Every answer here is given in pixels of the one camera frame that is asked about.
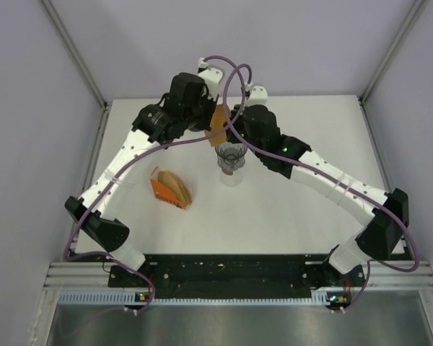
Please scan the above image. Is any brown paper coffee filter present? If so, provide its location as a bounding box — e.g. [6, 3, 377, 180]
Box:
[205, 105, 227, 148]

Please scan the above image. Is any dark grey plastic dripper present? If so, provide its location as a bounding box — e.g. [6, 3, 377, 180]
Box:
[214, 142, 248, 172]

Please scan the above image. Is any clear glass with brown band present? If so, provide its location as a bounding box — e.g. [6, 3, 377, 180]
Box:
[219, 169, 242, 187]

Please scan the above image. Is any orange coffee filter box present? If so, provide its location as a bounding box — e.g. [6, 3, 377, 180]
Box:
[150, 167, 192, 210]

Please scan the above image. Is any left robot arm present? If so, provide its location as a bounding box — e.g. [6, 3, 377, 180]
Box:
[65, 67, 224, 286]

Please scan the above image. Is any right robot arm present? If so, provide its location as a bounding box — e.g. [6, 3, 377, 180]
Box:
[227, 105, 409, 285]

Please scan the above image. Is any stack of brown filters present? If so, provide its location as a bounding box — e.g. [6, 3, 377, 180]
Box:
[158, 171, 192, 206]

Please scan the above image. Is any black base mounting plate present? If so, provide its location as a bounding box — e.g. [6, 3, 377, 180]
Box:
[108, 254, 364, 300]

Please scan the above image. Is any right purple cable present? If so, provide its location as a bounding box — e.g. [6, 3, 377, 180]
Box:
[222, 64, 419, 313]

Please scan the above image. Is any purple cable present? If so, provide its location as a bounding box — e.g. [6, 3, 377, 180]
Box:
[64, 55, 250, 314]
[222, 64, 419, 313]

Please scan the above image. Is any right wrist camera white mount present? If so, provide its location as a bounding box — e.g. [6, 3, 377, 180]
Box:
[245, 83, 268, 107]

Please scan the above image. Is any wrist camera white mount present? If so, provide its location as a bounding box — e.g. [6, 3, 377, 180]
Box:
[245, 83, 268, 107]
[198, 58, 225, 94]

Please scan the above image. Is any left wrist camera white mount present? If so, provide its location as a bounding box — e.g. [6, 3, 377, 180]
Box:
[198, 58, 225, 94]

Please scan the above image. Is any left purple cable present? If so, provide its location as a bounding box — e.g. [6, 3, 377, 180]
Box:
[64, 55, 250, 314]

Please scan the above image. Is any left aluminium corner post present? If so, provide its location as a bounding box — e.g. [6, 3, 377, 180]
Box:
[39, 0, 108, 110]

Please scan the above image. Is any aluminium corner post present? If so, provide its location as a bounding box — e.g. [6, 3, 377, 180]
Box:
[359, 0, 429, 106]
[39, 0, 108, 110]

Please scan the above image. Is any grey slotted cable duct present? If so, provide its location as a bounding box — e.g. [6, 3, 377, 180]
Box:
[58, 290, 349, 306]

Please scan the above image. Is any right aluminium corner post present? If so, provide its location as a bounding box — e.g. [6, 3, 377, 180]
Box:
[359, 0, 429, 106]

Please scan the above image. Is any aluminium front rail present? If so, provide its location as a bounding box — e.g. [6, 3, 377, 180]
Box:
[44, 261, 433, 290]

